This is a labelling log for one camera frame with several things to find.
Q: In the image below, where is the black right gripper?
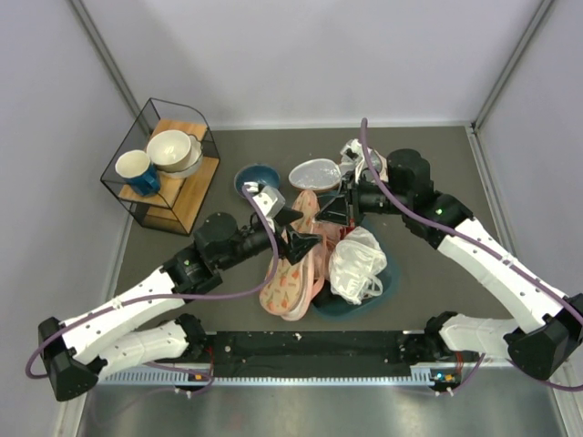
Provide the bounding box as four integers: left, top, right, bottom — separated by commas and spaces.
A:
315, 169, 410, 229

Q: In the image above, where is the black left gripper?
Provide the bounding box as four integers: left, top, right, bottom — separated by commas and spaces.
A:
218, 207, 322, 270

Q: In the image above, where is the floral mesh laundry bag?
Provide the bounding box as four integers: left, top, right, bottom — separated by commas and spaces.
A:
259, 190, 327, 321

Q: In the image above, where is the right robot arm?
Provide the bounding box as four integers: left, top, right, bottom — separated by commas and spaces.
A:
317, 140, 582, 381

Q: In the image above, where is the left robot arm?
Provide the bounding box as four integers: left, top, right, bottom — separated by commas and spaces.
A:
36, 207, 322, 401

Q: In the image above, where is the pink bra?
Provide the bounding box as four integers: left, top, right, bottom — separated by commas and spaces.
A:
314, 221, 343, 279

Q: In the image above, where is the red bra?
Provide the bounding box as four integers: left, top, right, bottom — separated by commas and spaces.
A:
340, 226, 356, 239

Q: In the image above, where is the white insulated lunch bag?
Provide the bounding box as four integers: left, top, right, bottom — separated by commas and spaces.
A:
288, 146, 391, 195

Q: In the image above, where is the white bra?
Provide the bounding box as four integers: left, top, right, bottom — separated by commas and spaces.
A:
329, 227, 387, 305

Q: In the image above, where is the dark blue ceramic bowl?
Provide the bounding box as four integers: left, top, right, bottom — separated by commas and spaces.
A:
234, 164, 281, 197

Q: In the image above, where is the black garment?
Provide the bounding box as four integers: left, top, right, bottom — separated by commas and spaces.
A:
312, 290, 340, 308

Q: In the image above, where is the teal plastic basin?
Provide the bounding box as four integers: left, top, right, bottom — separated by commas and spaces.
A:
312, 219, 400, 320

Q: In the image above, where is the white bowl underneath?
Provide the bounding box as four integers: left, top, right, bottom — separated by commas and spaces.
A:
159, 135, 203, 179

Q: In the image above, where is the cream ceramic bowl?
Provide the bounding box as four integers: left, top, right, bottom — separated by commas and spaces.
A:
146, 129, 192, 172

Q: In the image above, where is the blue mug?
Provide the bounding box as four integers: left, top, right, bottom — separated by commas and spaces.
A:
115, 150, 161, 197

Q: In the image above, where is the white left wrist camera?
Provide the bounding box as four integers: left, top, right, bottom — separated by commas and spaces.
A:
241, 181, 285, 219

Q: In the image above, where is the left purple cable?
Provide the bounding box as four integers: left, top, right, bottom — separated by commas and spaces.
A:
25, 184, 280, 397

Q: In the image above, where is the purple cable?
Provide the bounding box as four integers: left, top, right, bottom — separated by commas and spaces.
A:
359, 117, 583, 397
25, 184, 280, 397

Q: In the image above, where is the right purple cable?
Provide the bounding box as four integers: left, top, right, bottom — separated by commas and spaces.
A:
359, 117, 583, 397

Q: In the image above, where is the black wire wooden shelf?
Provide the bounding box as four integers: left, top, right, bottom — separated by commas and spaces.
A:
101, 98, 220, 235

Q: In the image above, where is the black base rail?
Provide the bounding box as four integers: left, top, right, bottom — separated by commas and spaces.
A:
154, 330, 461, 378

